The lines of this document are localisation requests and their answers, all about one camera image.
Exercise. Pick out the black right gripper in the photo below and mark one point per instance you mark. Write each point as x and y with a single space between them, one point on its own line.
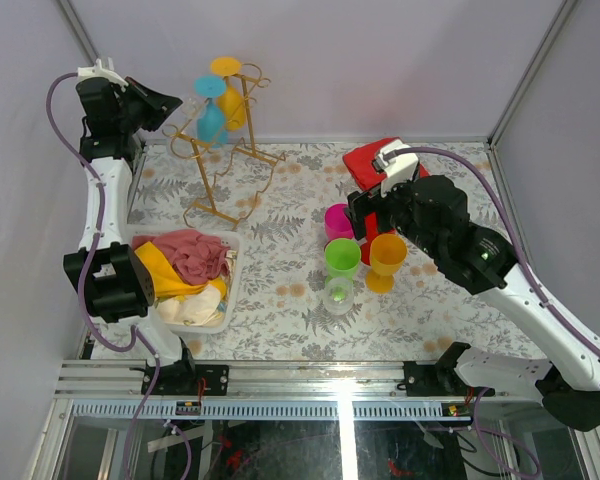
360 203

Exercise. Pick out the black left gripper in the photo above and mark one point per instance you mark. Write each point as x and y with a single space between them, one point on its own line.
155 105

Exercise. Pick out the red plastic wine glass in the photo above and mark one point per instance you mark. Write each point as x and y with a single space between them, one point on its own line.
371 225

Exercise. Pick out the magenta plastic wine glass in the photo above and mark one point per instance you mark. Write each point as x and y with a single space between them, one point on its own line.
336 223

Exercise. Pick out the clear wine glass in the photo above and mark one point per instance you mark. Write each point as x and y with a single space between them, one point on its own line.
336 303
192 107

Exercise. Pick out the orange plastic wine glass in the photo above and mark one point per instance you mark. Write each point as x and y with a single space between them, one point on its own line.
231 102
386 255

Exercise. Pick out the green plastic wine glass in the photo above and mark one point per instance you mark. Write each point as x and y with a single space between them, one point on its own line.
342 258

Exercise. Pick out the teal plastic wine glass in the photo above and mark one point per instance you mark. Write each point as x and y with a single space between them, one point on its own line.
211 125

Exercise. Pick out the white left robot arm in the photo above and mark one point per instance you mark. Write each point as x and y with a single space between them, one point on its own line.
115 290

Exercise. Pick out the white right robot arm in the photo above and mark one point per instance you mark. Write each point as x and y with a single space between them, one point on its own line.
432 213

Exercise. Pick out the red folded cloth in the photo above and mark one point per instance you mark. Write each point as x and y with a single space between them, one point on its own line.
359 164

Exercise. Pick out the white plastic basket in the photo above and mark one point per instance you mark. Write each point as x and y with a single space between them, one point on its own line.
232 279

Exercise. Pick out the pink crumpled cloth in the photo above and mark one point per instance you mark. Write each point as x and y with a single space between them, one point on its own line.
195 256

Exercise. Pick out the yellow cloth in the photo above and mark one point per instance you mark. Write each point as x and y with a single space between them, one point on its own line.
167 283

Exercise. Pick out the cream cloth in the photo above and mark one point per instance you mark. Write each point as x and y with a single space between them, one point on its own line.
205 309

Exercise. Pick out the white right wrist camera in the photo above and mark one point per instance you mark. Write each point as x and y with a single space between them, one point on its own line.
397 166

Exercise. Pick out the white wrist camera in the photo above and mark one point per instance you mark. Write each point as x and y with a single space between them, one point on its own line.
397 166
102 69

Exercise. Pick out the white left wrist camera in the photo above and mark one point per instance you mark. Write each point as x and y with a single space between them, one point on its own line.
102 69

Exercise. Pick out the grey cable duct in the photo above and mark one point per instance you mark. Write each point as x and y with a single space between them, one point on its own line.
267 410

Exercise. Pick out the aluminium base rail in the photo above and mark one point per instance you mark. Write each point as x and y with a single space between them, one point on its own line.
305 379

